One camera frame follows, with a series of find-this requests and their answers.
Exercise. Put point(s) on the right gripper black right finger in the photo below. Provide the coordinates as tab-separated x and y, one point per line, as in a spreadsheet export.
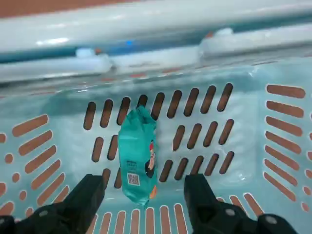
207	209

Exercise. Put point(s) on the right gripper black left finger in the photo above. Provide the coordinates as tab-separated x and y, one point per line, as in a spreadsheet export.
73	207

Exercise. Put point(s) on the teal potato chips packet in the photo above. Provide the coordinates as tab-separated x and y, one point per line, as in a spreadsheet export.
136	151

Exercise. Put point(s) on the light blue plastic basket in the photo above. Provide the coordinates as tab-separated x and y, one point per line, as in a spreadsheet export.
243	158

